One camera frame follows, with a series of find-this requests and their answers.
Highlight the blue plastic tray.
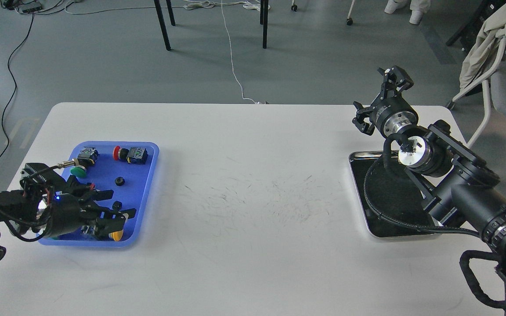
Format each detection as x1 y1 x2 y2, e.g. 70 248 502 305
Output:
40 141 160 248

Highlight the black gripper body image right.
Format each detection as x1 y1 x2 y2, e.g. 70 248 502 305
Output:
372 96 419 137

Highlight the black table leg left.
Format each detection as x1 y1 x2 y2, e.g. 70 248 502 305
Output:
153 0 176 51

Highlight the black table leg right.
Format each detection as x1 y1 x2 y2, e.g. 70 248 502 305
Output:
260 0 269 49

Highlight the yellow mushroom push button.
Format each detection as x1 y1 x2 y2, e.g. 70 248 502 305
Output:
81 225 126 242

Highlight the black table leg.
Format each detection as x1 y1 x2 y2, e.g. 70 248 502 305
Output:
153 0 176 51
260 0 269 49

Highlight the black cable on floor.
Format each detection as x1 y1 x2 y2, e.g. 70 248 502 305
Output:
0 0 67 189

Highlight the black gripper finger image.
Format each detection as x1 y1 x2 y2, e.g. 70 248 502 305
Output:
352 101 376 135
378 66 414 101
92 208 137 234
66 178 114 204

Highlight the silver metal tray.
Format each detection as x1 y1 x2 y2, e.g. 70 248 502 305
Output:
349 151 435 239

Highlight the green push button switch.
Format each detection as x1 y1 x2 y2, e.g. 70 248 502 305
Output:
70 147 100 178

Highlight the white cable on floor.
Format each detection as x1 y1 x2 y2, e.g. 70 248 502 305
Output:
184 0 271 105

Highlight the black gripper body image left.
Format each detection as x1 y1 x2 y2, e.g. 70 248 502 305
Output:
44 194 97 238

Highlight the beige cloth on chair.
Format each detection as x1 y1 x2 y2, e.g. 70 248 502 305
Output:
459 4 506 91

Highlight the red push button switch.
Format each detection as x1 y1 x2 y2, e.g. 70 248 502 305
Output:
112 146 148 165

